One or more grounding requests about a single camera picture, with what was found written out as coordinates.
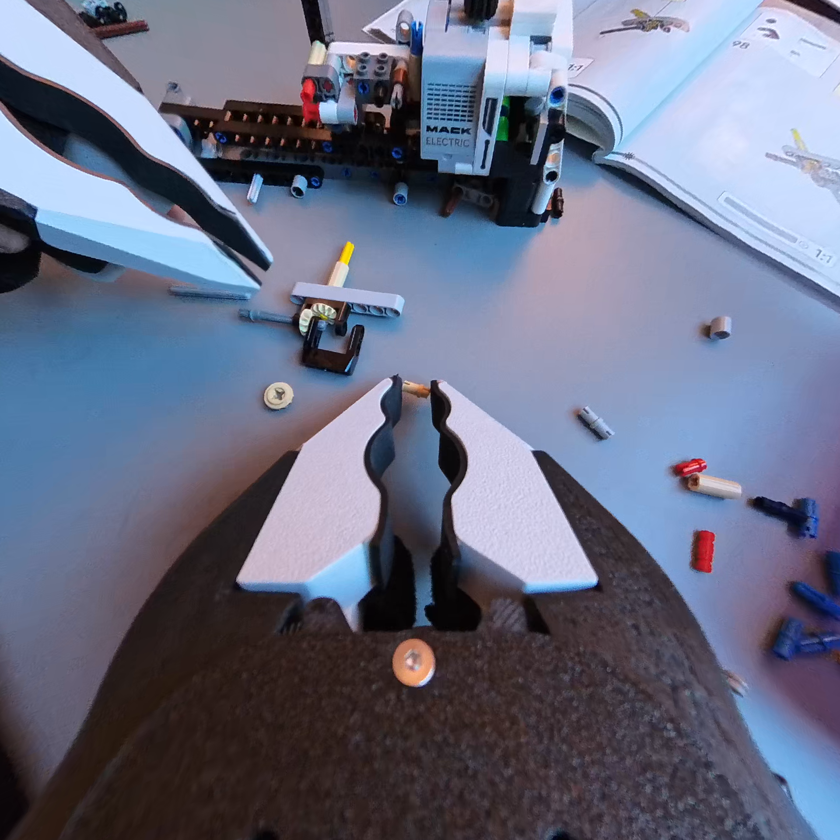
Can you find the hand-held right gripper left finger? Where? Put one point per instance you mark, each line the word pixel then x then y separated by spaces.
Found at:
pixel 315 512

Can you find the pile of small dark lego pieces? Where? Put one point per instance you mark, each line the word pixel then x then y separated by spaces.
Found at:
pixel 105 10

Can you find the light grey lego axle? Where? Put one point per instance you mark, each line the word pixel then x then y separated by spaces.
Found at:
pixel 210 292

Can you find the open instruction booklet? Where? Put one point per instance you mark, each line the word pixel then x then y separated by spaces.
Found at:
pixel 722 98

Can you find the grey beam lego subassembly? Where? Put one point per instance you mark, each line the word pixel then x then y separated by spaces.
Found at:
pixel 367 303

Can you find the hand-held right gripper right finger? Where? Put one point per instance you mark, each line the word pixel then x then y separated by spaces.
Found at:
pixel 518 512

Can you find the dark brown lego axle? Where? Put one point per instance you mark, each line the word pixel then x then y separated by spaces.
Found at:
pixel 121 29

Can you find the grey lego pin connector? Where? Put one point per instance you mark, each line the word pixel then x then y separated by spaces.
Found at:
pixel 596 422

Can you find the tan round lego pulley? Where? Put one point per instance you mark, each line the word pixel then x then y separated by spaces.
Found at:
pixel 279 396

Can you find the black lego bracket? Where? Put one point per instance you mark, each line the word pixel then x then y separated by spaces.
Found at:
pixel 328 361

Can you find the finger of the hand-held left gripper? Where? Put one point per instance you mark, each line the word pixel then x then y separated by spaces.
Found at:
pixel 79 72
pixel 98 216

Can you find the blue lego tee pin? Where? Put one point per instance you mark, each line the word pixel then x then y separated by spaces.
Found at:
pixel 804 518

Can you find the partly built lego truck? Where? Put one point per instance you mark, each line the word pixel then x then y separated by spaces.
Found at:
pixel 453 111

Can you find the grey lego bush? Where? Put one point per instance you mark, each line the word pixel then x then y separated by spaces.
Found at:
pixel 720 328

